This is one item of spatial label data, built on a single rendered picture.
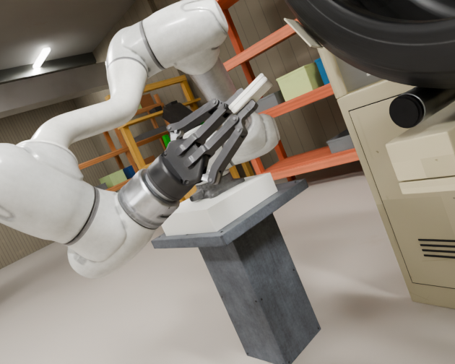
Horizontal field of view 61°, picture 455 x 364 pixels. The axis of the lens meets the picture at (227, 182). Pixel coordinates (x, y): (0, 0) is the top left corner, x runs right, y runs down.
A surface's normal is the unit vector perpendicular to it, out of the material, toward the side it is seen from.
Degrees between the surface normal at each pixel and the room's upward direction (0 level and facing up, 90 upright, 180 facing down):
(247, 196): 90
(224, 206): 90
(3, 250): 90
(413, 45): 100
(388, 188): 90
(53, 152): 67
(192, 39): 123
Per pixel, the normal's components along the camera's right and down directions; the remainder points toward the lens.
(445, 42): -0.70, 0.56
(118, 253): 0.27, 0.56
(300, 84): -0.62, 0.37
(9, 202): 0.34, 0.37
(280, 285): 0.62, -0.15
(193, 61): 0.24, 0.91
